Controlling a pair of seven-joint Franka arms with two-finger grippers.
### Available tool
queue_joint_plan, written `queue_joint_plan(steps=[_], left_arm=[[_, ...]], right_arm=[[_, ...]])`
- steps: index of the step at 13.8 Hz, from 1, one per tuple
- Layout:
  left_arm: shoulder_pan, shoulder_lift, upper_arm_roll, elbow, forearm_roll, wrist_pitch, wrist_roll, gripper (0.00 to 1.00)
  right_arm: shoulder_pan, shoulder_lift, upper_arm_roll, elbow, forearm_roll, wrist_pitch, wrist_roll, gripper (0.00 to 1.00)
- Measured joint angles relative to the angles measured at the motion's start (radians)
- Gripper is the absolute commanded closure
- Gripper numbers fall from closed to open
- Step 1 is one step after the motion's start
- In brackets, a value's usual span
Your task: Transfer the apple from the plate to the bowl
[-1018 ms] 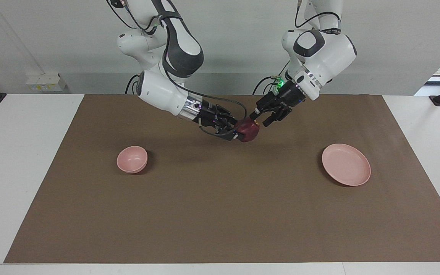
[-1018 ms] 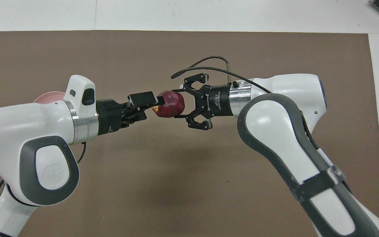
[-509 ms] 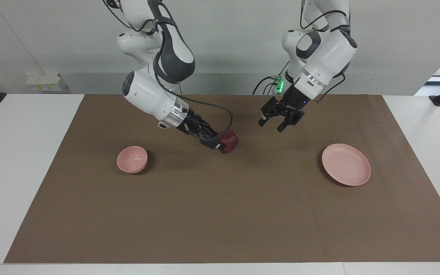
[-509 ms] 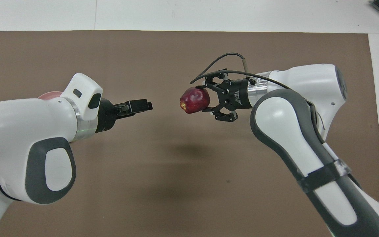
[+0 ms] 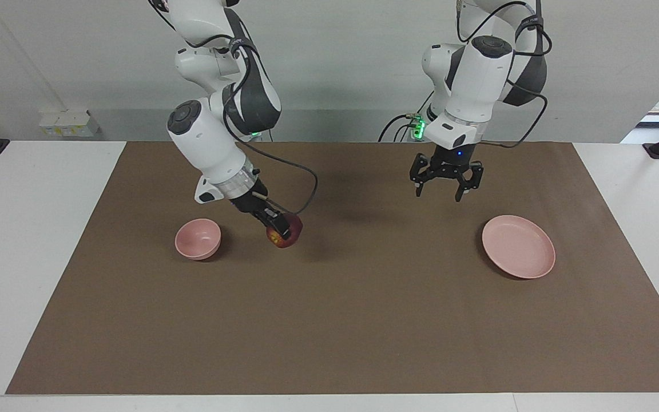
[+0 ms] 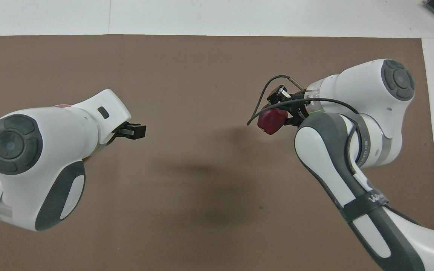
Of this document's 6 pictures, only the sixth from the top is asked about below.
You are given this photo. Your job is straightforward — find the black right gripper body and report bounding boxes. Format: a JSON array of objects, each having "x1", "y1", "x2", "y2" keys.
[{"x1": 286, "y1": 90, "x2": 310, "y2": 127}]

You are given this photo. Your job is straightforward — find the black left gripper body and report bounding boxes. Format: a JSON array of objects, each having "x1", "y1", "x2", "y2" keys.
[{"x1": 112, "y1": 121, "x2": 133, "y2": 139}]

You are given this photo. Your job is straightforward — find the dark red apple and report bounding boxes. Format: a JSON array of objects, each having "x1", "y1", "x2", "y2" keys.
[{"x1": 257, "y1": 107, "x2": 289, "y2": 135}]

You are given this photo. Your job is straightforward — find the brown table mat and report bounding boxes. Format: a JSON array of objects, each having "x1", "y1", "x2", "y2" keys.
[{"x1": 0, "y1": 35, "x2": 434, "y2": 271}]

